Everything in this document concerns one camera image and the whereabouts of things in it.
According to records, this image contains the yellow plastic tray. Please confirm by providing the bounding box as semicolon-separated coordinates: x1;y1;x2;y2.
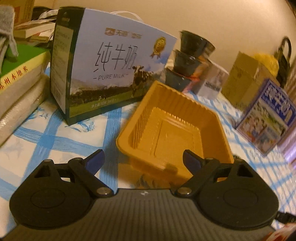
116;81;234;185

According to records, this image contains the blue checkered bed sheet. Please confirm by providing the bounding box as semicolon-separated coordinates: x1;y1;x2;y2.
1;93;295;235

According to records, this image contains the small blue milk carton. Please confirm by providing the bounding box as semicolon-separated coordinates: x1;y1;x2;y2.
235;79;295;156

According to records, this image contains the bottom black food bowl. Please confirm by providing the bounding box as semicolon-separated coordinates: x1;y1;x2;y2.
165;67;196;92

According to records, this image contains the black food bowl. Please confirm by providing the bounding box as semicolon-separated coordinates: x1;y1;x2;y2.
173;50;209;78
180;30;216;58
165;67;196;92

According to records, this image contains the small white product box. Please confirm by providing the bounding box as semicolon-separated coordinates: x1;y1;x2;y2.
192;60;229;99

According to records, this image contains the brown cardboard box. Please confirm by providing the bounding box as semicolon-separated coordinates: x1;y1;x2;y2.
221;52;280;111

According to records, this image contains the middle black food bowl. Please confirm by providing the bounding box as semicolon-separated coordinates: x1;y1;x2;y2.
173;50;209;78

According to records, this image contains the large pure milk carton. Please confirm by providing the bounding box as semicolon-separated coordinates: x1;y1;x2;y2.
50;6;177;125

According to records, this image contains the top black food bowl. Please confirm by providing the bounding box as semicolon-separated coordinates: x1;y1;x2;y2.
180;30;216;58

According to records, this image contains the yellow plastic bag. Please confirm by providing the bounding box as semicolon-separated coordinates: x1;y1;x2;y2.
252;53;280;77

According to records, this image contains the stack of papers books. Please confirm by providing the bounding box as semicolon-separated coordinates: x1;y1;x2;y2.
14;9;58;43

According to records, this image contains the grey cloth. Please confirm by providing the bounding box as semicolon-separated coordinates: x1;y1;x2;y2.
1;5;19;68

